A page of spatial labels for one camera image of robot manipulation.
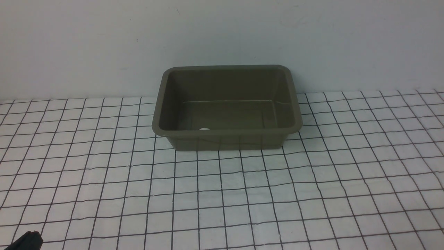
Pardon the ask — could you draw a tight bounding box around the white black-grid tablecloth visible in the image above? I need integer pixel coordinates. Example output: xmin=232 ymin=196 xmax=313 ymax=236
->
xmin=0 ymin=90 xmax=444 ymax=250

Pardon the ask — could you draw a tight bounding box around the olive green plastic bin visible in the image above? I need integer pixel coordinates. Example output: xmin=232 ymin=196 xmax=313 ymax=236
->
xmin=152 ymin=65 xmax=303 ymax=151

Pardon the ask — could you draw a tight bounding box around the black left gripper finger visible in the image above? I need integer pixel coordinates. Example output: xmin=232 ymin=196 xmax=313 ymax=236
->
xmin=5 ymin=231 xmax=43 ymax=250

